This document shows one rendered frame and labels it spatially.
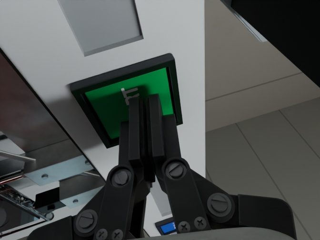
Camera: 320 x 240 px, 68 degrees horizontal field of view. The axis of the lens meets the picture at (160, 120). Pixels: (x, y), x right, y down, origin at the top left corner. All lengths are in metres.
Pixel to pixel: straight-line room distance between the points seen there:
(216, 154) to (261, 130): 0.43
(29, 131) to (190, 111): 0.18
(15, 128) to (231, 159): 1.72
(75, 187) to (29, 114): 0.13
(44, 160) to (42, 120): 0.05
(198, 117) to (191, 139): 0.03
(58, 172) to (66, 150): 0.03
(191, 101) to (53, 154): 0.18
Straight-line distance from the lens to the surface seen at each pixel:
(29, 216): 0.41
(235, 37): 1.48
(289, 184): 1.90
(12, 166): 0.41
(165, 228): 0.38
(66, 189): 0.36
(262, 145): 2.01
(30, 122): 0.27
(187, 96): 0.16
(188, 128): 0.18
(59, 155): 0.28
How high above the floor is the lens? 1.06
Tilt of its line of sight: 39 degrees down
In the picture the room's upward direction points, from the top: 159 degrees clockwise
